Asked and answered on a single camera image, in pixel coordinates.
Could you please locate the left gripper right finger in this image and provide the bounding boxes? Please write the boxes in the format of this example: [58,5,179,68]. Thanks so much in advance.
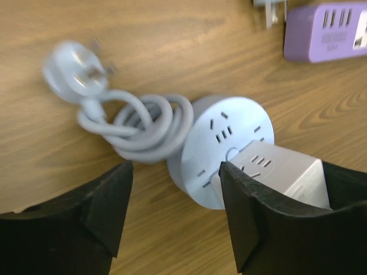
[219,162,366,274]

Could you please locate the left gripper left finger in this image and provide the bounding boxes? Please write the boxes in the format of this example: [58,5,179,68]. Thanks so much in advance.
[1,161,133,274]

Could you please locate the white cube socket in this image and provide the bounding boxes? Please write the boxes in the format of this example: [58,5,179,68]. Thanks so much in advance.
[210,140,333,211]

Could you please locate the round light blue socket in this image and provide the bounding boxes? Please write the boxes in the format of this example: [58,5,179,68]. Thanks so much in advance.
[167,95,275,210]

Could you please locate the purple pink power strip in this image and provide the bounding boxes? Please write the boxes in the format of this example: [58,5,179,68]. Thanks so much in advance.
[283,1,366,63]

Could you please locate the grey blue cable with plug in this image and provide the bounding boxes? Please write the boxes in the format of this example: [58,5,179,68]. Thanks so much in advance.
[41,38,194,164]

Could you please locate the light blue cable with plug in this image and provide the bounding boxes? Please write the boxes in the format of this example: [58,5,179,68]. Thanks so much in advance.
[252,0,289,29]

